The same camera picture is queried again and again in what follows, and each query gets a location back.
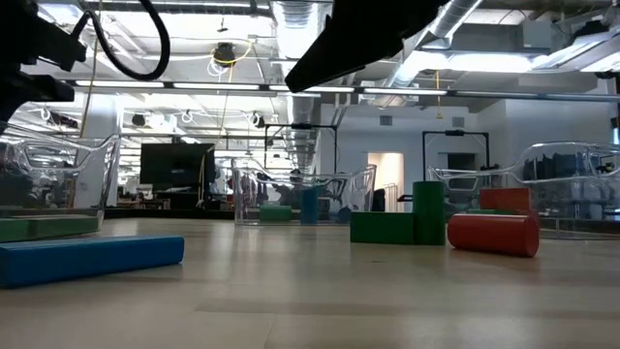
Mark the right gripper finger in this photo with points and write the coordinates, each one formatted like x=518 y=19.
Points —
x=339 y=48

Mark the green long block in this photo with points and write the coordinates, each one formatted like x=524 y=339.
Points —
x=48 y=229

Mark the green cylinder block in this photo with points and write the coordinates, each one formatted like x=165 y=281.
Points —
x=429 y=213
x=275 y=213

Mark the green rectangular block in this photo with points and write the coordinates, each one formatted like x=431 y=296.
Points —
x=380 y=228

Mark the red rectangular block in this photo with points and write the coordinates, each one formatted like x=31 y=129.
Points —
x=504 y=199

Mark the red cylinder block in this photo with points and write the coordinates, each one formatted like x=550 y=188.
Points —
x=491 y=235

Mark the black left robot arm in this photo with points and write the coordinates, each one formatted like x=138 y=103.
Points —
x=29 y=34

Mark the clear plastic bin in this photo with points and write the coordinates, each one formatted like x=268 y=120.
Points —
x=111 y=160
x=533 y=150
x=368 y=189

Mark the black round ceiling device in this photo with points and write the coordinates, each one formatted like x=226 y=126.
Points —
x=224 y=53

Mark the ceiling light strip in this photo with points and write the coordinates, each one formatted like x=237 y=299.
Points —
x=218 y=86

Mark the lit doorway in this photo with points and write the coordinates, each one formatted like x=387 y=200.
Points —
x=385 y=179

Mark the black monitor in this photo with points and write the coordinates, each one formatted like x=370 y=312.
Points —
x=176 y=167

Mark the blue long block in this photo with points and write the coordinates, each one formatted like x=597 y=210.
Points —
x=87 y=261

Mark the silver ventilation duct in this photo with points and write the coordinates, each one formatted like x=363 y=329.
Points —
x=290 y=29

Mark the wall vent grille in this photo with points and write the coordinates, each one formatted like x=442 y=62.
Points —
x=386 y=120

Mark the black gantry frame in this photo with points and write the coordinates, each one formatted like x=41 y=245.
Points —
x=300 y=126
x=455 y=132

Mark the black aluminium table frame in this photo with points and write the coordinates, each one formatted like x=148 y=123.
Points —
x=169 y=213

